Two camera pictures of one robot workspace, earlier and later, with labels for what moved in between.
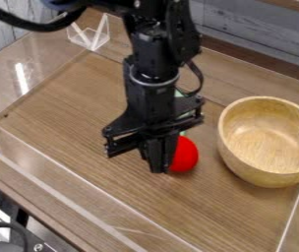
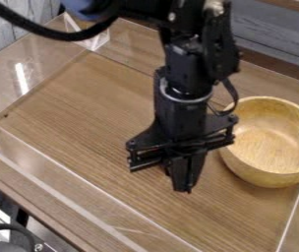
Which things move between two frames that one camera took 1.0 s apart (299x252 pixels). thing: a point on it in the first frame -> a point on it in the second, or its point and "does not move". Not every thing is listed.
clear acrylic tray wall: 34,184 does not move
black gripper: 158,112 -> 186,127
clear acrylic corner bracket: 90,38 does not move
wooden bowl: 266,137 does not move
